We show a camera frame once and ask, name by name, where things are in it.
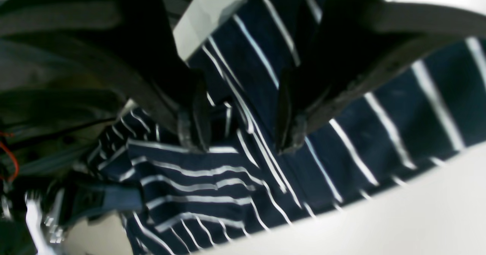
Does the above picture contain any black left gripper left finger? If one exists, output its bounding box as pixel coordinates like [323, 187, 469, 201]
[1, 0, 211, 153]

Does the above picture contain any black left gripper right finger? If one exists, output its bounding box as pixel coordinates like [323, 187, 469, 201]
[275, 0, 485, 154]

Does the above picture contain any navy white striped T-shirt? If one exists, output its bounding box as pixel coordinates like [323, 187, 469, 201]
[86, 0, 485, 255]

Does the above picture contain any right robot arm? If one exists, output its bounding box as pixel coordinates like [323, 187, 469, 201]
[1, 0, 485, 255]

